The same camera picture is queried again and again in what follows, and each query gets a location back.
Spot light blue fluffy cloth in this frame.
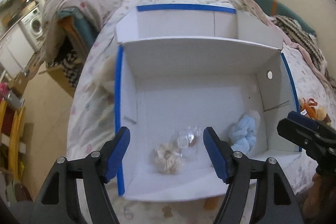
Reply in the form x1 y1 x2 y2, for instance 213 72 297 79
228 114 257 154

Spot cream scrunchie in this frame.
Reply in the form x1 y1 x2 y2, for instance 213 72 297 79
154 143 183 174

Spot black white patterned cloth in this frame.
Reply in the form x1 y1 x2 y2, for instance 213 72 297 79
46 50 83 89

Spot floral white bed quilt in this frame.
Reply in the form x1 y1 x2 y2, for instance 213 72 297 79
67 11 335 223

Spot clear plastic bag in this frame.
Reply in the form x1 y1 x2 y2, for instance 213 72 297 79
173 126 201 160

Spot orange plush toy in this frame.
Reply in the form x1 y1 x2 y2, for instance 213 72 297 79
299 98 331 126

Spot striped knit blanket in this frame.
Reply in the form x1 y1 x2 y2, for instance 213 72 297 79
271 15 327 76

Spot white box blue-taped edges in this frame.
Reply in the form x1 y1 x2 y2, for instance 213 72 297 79
114 4 301 202

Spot white washing machine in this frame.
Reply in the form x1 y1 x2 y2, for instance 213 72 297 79
19 7 43 52

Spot white fluffy sock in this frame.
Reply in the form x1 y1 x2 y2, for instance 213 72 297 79
246 110 261 132

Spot white kitchen cabinet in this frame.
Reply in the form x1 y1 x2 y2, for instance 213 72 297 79
1 24 35 78

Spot yellow wooden chair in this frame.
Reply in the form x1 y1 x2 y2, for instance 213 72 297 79
1 100 26 181

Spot teal cushion orange stripe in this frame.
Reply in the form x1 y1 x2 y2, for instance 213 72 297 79
254 0 316 36

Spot cardboard box on floor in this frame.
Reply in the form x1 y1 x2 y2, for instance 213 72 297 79
7 52 44 98

